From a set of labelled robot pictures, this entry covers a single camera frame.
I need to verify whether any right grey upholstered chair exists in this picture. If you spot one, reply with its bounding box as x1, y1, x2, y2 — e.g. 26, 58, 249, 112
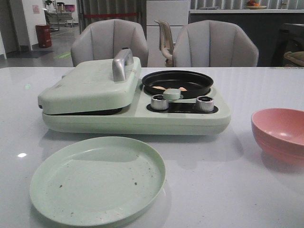
173, 20, 259, 67

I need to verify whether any red trash bin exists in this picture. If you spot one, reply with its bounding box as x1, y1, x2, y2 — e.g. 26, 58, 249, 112
35, 25, 52, 48

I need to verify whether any left silver control knob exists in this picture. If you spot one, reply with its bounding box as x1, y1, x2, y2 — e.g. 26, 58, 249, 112
150, 95, 169, 111

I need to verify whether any left grey upholstered chair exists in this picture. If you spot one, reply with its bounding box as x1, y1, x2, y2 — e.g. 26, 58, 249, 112
71, 19, 149, 67

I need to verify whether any pink bowl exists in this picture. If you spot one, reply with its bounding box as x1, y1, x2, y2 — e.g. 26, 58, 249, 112
251, 108, 304, 166

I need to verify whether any light green round plate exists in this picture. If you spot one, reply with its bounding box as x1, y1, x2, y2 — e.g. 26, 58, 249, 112
29, 136, 166, 227

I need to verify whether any black round frying pan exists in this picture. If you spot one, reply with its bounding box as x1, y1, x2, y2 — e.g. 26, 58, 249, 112
142, 70, 213, 99

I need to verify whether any grey upholstered chair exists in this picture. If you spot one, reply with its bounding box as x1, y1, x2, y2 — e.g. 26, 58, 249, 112
173, 20, 259, 67
71, 19, 149, 67

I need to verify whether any right silver control knob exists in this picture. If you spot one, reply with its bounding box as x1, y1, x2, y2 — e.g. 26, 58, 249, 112
195, 96, 214, 112

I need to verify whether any green breakfast maker base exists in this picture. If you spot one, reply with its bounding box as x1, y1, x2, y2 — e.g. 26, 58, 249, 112
42, 82, 231, 135

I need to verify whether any silver control knob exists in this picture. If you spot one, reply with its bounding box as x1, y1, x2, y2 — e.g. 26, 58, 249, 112
195, 96, 214, 112
150, 95, 169, 111

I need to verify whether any white cabinet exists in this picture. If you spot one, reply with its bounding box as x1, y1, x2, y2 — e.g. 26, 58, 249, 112
146, 0, 190, 67

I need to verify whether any fruit bowl on counter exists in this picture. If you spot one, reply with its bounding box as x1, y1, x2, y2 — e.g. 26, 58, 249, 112
245, 0, 267, 10

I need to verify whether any black appliance at right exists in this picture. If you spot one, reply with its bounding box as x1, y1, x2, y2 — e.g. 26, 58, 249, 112
271, 23, 304, 67

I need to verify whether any beige office chair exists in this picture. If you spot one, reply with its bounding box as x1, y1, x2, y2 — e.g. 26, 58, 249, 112
154, 20, 174, 67

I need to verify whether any green breakfast maker lid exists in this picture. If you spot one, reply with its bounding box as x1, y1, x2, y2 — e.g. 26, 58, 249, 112
38, 49, 141, 115

